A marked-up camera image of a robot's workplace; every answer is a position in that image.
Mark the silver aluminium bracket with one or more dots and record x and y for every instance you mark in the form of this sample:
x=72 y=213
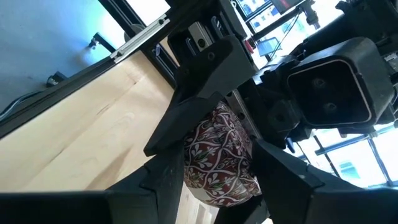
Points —
x=140 y=39

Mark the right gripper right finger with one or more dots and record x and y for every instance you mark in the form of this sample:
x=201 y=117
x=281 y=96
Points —
x=311 y=205

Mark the maroon patterned candle tin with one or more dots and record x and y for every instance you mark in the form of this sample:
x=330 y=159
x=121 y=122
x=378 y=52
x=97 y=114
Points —
x=217 y=161

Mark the black aluminium rig frame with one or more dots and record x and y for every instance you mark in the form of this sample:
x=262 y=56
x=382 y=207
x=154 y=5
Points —
x=62 y=95

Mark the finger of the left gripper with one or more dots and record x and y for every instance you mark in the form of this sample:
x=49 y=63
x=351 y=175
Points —
x=239 y=214
x=202 y=84

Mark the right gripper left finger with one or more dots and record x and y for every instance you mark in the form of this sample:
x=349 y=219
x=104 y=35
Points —
x=77 y=208

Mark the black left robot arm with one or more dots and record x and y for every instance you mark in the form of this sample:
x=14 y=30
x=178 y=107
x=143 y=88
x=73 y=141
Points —
x=367 y=15

